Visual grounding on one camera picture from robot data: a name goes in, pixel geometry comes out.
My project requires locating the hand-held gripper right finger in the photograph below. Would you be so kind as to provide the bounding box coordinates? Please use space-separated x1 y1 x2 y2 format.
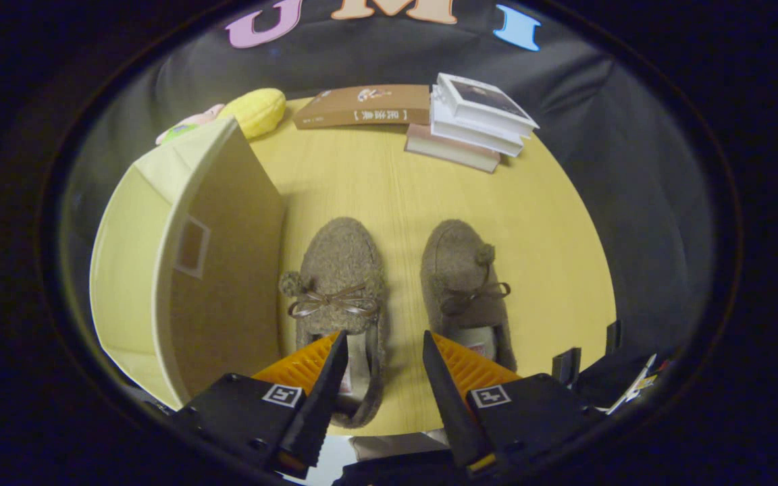
421 329 606 480

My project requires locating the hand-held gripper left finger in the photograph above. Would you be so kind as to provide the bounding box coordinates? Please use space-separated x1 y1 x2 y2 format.
172 329 349 480

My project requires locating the brown fuzzy shoe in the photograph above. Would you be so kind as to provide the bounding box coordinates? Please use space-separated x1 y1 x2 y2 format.
420 219 518 373
279 216 390 429

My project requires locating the beige fabric storage box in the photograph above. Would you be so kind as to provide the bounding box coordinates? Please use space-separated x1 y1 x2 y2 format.
89 116 288 410

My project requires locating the dark side desk clutter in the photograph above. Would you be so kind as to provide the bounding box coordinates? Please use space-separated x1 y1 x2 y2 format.
578 351 673 416

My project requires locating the pale pink book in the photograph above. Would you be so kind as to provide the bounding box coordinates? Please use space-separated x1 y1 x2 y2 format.
405 124 502 174

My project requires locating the plain white book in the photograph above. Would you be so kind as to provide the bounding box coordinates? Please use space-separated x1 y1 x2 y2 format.
428 86 526 158

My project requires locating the black backdrop cloth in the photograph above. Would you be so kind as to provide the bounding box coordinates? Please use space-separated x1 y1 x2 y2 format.
65 0 714 358

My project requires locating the brown hardcover book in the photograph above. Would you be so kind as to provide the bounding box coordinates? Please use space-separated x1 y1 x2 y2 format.
292 84 432 130

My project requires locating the yellow plush toy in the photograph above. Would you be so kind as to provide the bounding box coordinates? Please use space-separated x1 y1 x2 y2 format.
217 88 287 140

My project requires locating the pink and green plush toy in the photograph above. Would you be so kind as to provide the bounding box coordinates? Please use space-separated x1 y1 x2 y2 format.
155 103 226 146

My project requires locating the white book with portrait cover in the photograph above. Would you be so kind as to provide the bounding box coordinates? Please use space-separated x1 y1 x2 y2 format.
435 72 540 138

